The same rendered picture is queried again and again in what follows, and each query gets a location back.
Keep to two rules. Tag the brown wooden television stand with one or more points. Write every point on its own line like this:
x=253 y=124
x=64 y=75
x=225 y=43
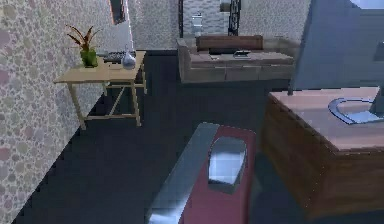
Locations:
x=320 y=160

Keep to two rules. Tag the grey brown sofa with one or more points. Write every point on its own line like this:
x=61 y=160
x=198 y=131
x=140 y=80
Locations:
x=233 y=68

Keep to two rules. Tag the brown sofa cushion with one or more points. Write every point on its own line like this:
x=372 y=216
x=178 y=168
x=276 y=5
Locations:
x=229 y=42

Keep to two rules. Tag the grey round vase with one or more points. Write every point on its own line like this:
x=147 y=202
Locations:
x=128 y=61

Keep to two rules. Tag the black keyboard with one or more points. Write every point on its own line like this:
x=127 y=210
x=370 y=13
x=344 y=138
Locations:
x=115 y=56

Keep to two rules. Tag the light wooden side table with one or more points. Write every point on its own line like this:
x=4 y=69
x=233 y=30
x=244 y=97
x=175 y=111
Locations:
x=100 y=74

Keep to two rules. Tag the black lattice shelf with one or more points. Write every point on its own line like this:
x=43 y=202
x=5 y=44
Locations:
x=234 y=16

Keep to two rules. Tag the green potted house plant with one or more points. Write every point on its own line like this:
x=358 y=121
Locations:
x=87 y=53

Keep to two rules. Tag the large grey television set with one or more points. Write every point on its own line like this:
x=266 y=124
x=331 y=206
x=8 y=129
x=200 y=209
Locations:
x=340 y=50

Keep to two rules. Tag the black doorway frame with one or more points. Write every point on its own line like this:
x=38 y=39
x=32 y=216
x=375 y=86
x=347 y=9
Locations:
x=181 y=18

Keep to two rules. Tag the dark framed wall picture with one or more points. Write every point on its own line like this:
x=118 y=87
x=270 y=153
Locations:
x=117 y=10

